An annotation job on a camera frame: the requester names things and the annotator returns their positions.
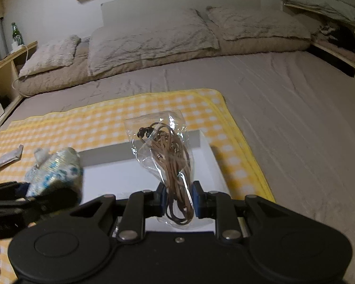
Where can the white storage box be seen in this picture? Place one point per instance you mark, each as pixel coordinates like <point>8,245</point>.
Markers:
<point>114,170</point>

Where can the blue floral brocade pouch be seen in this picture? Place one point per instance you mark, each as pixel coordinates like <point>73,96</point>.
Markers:
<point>53,171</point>

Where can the right beige quilted pillow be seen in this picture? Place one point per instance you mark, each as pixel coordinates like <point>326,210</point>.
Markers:
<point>237,24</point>

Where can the small fluffy beige pillow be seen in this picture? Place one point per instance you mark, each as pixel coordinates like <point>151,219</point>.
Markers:
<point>52,55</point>

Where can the yellow white checkered blanket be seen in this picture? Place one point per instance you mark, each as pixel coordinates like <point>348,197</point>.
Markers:
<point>102,124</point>

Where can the right wooden shelf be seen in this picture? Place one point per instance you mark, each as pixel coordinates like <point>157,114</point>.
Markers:
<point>332,40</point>

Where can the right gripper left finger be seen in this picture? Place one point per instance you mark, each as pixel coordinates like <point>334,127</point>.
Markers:
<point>136,209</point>

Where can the white headboard panel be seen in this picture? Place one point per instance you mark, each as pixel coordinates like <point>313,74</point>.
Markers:
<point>120,10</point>

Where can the green glass bottle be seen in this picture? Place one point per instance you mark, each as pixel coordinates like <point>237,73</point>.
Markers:
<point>17,37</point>

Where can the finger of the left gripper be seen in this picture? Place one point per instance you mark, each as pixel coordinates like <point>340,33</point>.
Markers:
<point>61,199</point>

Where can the grey bed sheet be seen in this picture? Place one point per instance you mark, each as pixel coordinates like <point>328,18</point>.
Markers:
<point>296,112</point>

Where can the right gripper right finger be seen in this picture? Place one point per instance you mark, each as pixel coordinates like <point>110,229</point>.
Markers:
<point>219,207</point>

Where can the wooden bedside shelf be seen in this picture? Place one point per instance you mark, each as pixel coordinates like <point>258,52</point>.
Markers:
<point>9,69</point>

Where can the large beige quilted pillow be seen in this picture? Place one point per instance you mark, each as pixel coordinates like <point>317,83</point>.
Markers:
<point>148,37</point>

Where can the folded brown duvet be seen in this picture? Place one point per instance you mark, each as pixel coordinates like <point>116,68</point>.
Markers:
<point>77,73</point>

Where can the grey foil packet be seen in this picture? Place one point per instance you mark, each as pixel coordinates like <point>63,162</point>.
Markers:
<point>11,157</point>

